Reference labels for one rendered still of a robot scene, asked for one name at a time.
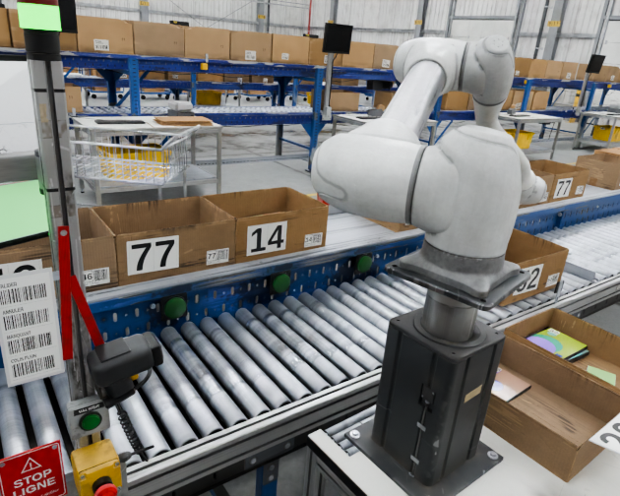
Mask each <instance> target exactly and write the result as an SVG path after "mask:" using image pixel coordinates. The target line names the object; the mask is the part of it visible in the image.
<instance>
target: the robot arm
mask: <svg viewBox="0 0 620 496"><path fill-rule="evenodd" d="M393 70H394V75H395V77H396V79H397V80H398V81H399V82H400V83H401V85H400V87H399V88H398V90H397V91H396V93H395V95H394V97H393V99H392V100H391V102H390V104H389V105H388V107H387V108H386V110H385V112H384V113H383V115H382V116H381V118H378V119H374V120H371V121H369V122H367V123H366V124H364V125H362V126H360V127H358V128H356V129H354V130H352V131H350V132H349V133H348V134H337V135H335V136H333V137H332V138H330V139H328V140H326V141H325V142H324V143H323V144H322V145H321V146H320V147H319V148H318V149H317V150H316V152H315V154H314V157H313V162H312V169H311V182H312V186H313V188H314V190H315V191H316V192H317V193H318V196H319V197H320V198H321V199H322V200H324V201H325V202H326V203H328V204H330V205H331V206H333V207H335V208H336V209H338V210H341V211H343V212H345V213H349V214H352V215H356V216H360V217H367V218H372V219H376V220H381V221H388V222H397V223H405V224H412V225H414V226H415V227H417V228H419V229H421V230H423V231H425V237H424V240H423V244H422V248H421V250H419V251H418V252H416V253H414V254H412V255H409V256H405V257H401V258H400V261H399V267H400V268H402V269H404V270H408V271H412V272H416V273H419V274H421V275H424V276H426V277H429V278H432V279H435V280H437V281H440V282H442V283H445V284H448V285H450V286H453V287H455V288H458V289H460V290H463V291H465V292H466V293H468V294H470V295H472V296H474V297H477V298H486V297H487V296H488V293H489V291H491V290H492V289H493V288H495V287H496V286H498V285H499V284H500V283H502V282H503V281H505V280H506V279H508V278H509V277H512V276H516V275H518V274H519V272H520V266H519V265H517V264H515V263H512V262H508V261H505V254H506V249H507V246H508V243H509V240H510V237H511V235H512V232H513V228H514V225H515V221H516V218H517V214H518V209H519V205H520V204H522V205H530V204H536V203H538V202H540V201H541V200H542V199H543V198H544V196H545V194H546V190H547V185H546V184H545V181H544V180H542V179H541V178H540V177H538V176H535V175H534V173H533V172H532V170H531V169H530V164H529V161H528V159H527V157H526V156H525V154H524V153H523V152H522V151H521V149H520V148H519V147H518V146H517V145H516V143H515V141H514V139H513V137H512V136H511V135H509V134H507V133H506V131H505V130H504V129H503V128H502V126H501V125H500V123H499V121H498V115H499V113H500V111H501V108H502V106H503V104H504V103H505V101H506V99H507V97H508V94H509V91H510V88H511V86H512V83H513V79H514V73H515V55H514V50H513V47H512V44H511V42H510V41H509V40H508V39H507V38H506V37H504V36H502V35H497V34H493V35H489V36H487V37H485V38H483V39H481V40H480V41H479V42H470V41H461V40H458V39H452V38H442V37H420V38H416V39H412V40H409V41H407V42H404V43H403V44H402V45H401V46H400V47H399V48H398V50H397V52H396V54H395V58H394V64H393ZM452 91H455V92H464V93H471V94H472V99H473V105H474V115H475V121H476V125H477V126H476V125H464V126H462V127H460V128H456V129H453V130H452V131H450V132H449V133H447V134H446V135H445V136H443V138H442V140H441V144H440V145H438V146H428V147H427V146H422V145H420V142H419V140H418V139H419V137H420V135H421V133H422V131H423V129H424V127H425V125H426V122H427V120H428V118H429V116H430V114H431V112H432V110H433V108H434V105H435V103H436V101H437V99H438V97H439V96H440V95H442V94H444V93H448V92H452Z"/></svg>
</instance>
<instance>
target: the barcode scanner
mask: <svg viewBox="0 0 620 496"><path fill-rule="evenodd" d="M87 363H88V367H89V370H90V373H91V375H92V377H93V380H94V382H95V383H96V384H97V385H98V386H99V387H102V388H104V389H105V390H106V392H107V394H108V396H109V398H106V399H102V402H103V404H104V406H105V407H106V408H107V409H110V408H112V407H114V406H116V405H117V404H119V403H121V402H123V401H125V400H126V399H128V398H130V397H132V396H133V395H135V393H136V390H135V389H134V383H133V381H134V380H136V379H137V378H138V377H139V373H142V372H144V371H146V370H149V369H151V368H152V367H153V366H159V365H161V364H162V363H163V353H162V349H161V345H160V344H159V342H158V341H157V340H156V338H155V336H154V335H153V334H152V333H151V332H144V333H142V334H135V335H133V336H130V337H128V338H125V339H123V338H122V337H121V338H119V339H116V340H113V341H109V342H106V343H103V344H101V345H98V346H95V347H94V350H92V351H90V352H89V353H88V355H87Z"/></svg>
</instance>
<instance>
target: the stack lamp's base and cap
mask: <svg viewBox="0 0 620 496"><path fill-rule="evenodd" d="M23 31H24V38H25V46H26V54H27V59H29V60H38V61H62V60H61V54H60V53H61V50H60V40H59V34H58V33H59V31H52V30H39V29H27V28H23Z"/></svg>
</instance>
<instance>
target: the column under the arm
mask: <svg viewBox="0 0 620 496"><path fill-rule="evenodd" d="M423 308H424V306H423V307H421V308H418V309H415V310H412V311H410V312H407V313H404V314H402V315H400V316H397V317H394V318H392V319H390V321H389V325H388V331H387V337H386V344H385V351H384V357H383V364H382V370H381V377H380V383H379V390H378V396H377V402H376V408H375V415H374V418H372V419H370V420H368V421H366V422H364V423H362V424H361V425H359V426H357V427H355V428H353V429H351V430H349V431H347V432H345V433H344V437H345V438H346V439H347V440H348V441H349V442H350V443H352V444H353V445H354V446H355V447H356V448H357V449H358V450H359V451H360V452H361V453H362V454H363V455H365V456H366V457H367V458H368V459H369V460H370V461H371V462H372V463H373V464H374V465H375V466H376V467H378V468H379V469H380V470H381V471H382V472H384V473H385V474H386V475H387V476H388V477H389V478H390V479H391V480H392V481H393V482H394V483H395V484H396V485H397V486H398V487H399V488H400V489H401V490H402V491H404V492H405V493H406V494H407V495H408V496H456V495H458V494H459V493H460V492H462V491H463V490H464V489H466V488H467V487H468V486H470V485H471V484H472V483H474V482H475V481H476V480H477V479H478V478H479V477H481V476H482V475H483V474H485V473H486V472H487V471H489V470H490V469H491V468H493V467H494V466H496V465H497V464H498V463H500V462H502V461H503V459H504V457H502V456H501V455H499V454H498V453H497V452H495V451H494V450H493V449H491V448H490V447H488V446H487V445H486V444H484V443H483V442H481V441H480V440H479V439H480V435H481V431H482V427H483V423H484V420H485V416H486V412H487V408H488V405H489V401H490V397H491V393H492V387H493V385H494V381H495V378H496V374H497V370H498V366H499V362H500V358H501V354H502V350H503V346H504V342H505V335H504V334H503V333H502V332H500V331H498V330H496V329H494V328H492V327H490V326H488V325H486V324H484V323H482V322H480V321H478V320H477V319H476V321H475V325H474V330H473V334H472V337H471V338H469V339H468V340H467V341H461V342H456V341H445V340H442V339H439V338H437V337H435V336H433V335H431V334H430V333H428V332H427V331H426V330H425V329H424V328H423V326H422V324H421V319H422V314H423Z"/></svg>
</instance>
